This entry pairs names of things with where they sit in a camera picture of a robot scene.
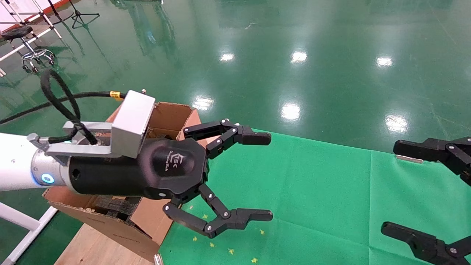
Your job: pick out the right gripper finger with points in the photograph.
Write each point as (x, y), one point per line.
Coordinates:
(423, 244)
(434, 151)

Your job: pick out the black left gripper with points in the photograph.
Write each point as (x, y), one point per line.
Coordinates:
(147, 173)

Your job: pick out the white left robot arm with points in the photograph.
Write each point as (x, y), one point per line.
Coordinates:
(18, 162)

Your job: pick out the large open cardboard carton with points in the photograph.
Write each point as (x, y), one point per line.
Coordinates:
(110, 228)

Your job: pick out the green table cloth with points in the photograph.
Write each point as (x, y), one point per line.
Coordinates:
(331, 191)

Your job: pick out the black foam block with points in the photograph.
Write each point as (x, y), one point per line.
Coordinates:
(114, 206)

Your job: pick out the black microphone tripod stand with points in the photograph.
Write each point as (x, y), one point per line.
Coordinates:
(82, 16)

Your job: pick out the black double pole floor stand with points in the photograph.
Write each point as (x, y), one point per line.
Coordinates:
(60, 14)

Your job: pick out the white work table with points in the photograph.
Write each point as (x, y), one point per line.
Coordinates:
(44, 20)

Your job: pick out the black round swivel stool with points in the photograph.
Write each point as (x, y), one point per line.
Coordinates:
(16, 32)

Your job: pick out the white pipe frame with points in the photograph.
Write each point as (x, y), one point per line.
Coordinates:
(22, 221)

